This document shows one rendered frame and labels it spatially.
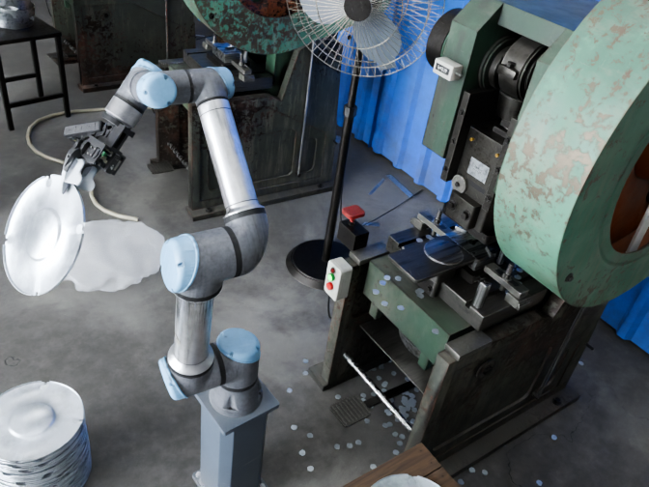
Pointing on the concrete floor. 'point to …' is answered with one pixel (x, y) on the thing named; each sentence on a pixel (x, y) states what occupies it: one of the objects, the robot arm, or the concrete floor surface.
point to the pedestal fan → (376, 31)
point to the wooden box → (425, 462)
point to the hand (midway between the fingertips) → (65, 188)
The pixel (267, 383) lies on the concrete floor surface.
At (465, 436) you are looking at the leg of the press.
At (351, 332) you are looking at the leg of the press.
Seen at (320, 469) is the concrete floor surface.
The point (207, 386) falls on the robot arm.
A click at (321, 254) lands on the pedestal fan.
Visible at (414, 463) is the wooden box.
